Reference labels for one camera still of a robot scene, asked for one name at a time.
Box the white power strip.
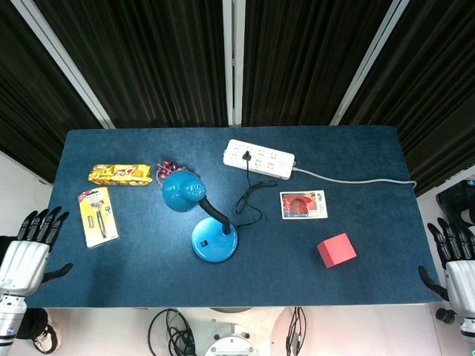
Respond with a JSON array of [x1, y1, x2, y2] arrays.
[[223, 139, 296, 181]]

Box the yellow snack packet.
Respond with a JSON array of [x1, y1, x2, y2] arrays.
[[88, 163, 154, 186]]

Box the red cube block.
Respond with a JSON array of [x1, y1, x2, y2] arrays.
[[316, 232, 358, 269]]

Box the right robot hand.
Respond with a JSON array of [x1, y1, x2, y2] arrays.
[[418, 217, 475, 317]]

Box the red berry bunch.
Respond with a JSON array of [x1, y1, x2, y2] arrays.
[[156, 159, 189, 188]]

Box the blue desk lamp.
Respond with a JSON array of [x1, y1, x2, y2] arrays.
[[161, 169, 239, 264]]

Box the white card with red picture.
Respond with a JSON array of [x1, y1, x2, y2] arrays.
[[279, 190, 329, 220]]

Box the black power cord with plug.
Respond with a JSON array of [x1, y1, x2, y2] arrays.
[[235, 151, 278, 228]]

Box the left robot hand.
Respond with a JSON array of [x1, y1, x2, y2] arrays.
[[0, 206, 74, 297]]

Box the black hanging cable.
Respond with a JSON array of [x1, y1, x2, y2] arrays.
[[285, 306, 308, 356]]

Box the white power strip cable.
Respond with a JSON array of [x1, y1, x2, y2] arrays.
[[291, 166, 418, 190]]

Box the black cable bundle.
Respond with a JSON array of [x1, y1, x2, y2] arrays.
[[148, 308, 197, 356]]

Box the robot base body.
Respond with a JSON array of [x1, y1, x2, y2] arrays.
[[185, 306, 294, 356]]

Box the blue table mat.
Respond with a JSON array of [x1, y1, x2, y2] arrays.
[[24, 125, 443, 309]]

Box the razor in yellow blister pack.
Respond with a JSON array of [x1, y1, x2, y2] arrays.
[[76, 186, 120, 249]]

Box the black device with blue light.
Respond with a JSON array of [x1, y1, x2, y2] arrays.
[[436, 179, 475, 227]]

